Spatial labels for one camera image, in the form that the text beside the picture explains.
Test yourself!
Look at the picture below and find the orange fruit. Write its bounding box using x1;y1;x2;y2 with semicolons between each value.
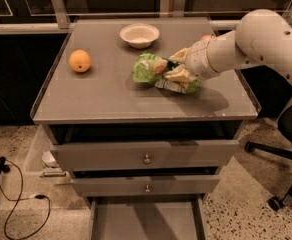
68;50;91;73

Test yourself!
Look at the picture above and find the black floor cable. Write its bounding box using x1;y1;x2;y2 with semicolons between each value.
0;155;52;240

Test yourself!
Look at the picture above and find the clear plastic storage bin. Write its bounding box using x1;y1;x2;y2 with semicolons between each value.
23;126;71;185

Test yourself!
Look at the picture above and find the red apple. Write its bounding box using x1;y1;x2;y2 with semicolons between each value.
199;34;216;41

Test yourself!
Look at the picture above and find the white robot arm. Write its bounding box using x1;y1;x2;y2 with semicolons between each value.
164;9;292;86

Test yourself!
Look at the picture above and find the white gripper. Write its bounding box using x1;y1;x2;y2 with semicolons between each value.
164;39;219;83

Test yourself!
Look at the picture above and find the grey bottom drawer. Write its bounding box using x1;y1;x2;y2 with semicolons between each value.
89;195;209;240

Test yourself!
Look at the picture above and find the white paper bowl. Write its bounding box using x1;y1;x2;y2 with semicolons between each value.
120;23;160;49

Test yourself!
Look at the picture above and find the metal window bracket left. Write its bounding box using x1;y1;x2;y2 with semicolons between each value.
51;0;69;29

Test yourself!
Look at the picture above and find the grey top drawer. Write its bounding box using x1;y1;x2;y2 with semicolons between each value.
51;140;239;172

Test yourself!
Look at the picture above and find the grey middle drawer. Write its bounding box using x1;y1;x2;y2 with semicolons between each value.
71;175;220;197

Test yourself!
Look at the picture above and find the green rice chip bag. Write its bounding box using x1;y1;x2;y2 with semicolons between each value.
132;52;201;94

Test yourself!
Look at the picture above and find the black office chair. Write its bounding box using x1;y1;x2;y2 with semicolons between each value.
244;90;292;212

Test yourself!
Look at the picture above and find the grey drawer cabinet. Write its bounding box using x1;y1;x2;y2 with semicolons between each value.
30;16;262;240

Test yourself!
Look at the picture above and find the grey drawer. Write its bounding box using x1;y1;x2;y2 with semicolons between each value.
71;175;220;197
51;140;239;172
89;195;209;240

